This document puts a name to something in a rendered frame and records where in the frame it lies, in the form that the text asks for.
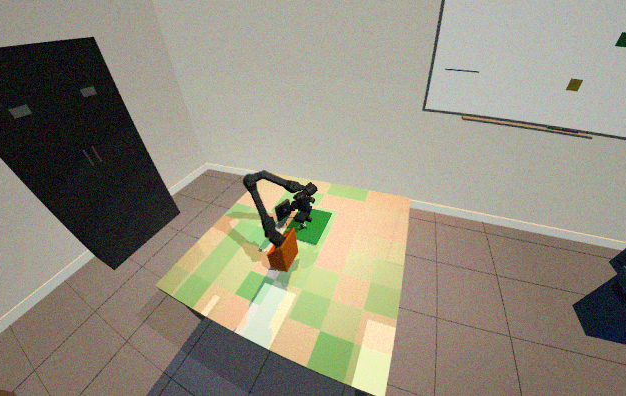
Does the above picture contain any green circuit board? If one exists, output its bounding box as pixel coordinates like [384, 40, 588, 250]
[283, 209, 332, 245]

